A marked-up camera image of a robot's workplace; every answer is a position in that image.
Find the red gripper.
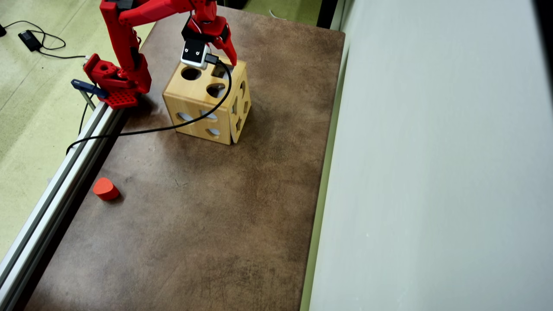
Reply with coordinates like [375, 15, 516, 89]
[181, 13, 238, 67]

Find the wooden shape sorter box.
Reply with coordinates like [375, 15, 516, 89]
[162, 56, 251, 146]

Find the blue clamp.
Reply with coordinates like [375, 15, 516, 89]
[71, 79, 108, 111]

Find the red rounded block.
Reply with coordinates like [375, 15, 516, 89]
[93, 177, 121, 202]

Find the black power adapter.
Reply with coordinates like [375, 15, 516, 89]
[18, 29, 44, 52]

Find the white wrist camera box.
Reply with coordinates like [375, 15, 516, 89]
[181, 38, 213, 70]

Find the black vertical post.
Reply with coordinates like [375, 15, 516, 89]
[317, 0, 339, 30]

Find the thick black camera cable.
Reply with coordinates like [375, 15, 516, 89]
[66, 54, 233, 156]

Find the thin black adapter cable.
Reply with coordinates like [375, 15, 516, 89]
[0, 20, 89, 59]

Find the aluminium profile rail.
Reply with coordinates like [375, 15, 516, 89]
[0, 100, 126, 311]

